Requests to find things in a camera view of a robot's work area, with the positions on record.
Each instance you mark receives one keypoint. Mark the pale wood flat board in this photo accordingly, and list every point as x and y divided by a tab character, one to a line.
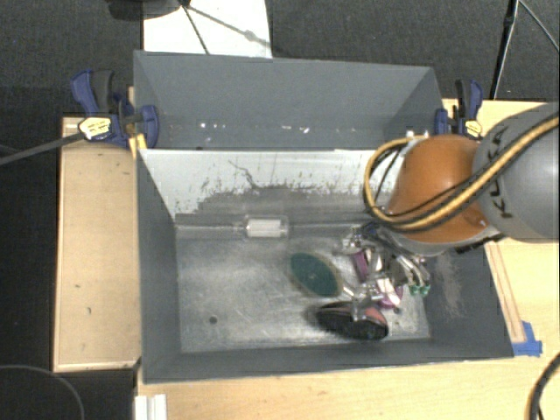
96	252

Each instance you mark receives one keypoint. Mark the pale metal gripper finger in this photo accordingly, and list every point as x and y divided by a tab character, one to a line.
352	245
359	306

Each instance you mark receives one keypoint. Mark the dark green oval disc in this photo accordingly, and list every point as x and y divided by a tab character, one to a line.
314	275

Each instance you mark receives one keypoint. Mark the purple plastic thing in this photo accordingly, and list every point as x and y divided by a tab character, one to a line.
362	266

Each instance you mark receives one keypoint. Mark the grey metal bin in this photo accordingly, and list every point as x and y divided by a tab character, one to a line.
245	278

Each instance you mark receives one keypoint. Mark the clear plastic bottle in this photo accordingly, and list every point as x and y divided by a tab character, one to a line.
265	227

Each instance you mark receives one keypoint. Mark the black and red oval thing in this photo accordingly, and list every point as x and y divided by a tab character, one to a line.
345	327

